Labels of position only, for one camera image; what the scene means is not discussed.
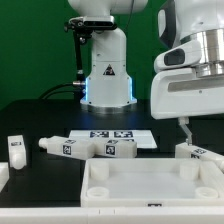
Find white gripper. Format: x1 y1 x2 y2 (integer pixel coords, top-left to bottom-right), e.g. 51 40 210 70
151 68 224 145

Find white desk top panel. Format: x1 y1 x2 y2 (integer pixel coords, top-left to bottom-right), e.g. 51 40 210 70
80 158 224 207

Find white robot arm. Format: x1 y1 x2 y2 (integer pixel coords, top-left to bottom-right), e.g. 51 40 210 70
68 0 224 143

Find white left corner block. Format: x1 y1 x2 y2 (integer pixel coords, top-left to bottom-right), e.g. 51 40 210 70
0 162 9 192

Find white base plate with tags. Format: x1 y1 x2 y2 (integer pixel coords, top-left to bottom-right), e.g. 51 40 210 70
69 130 157 149

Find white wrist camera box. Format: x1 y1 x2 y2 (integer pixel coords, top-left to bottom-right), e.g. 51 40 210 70
154 40 202 72

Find black cables behind base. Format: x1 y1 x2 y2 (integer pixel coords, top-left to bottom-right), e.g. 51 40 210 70
38 83 83 100

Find white front rail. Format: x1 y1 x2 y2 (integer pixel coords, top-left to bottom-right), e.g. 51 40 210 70
0 207 224 224

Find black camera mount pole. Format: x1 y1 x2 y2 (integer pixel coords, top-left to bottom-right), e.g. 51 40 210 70
73 31 85 82

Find black camera on mount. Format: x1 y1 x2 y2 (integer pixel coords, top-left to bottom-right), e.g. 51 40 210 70
64 16 117 33

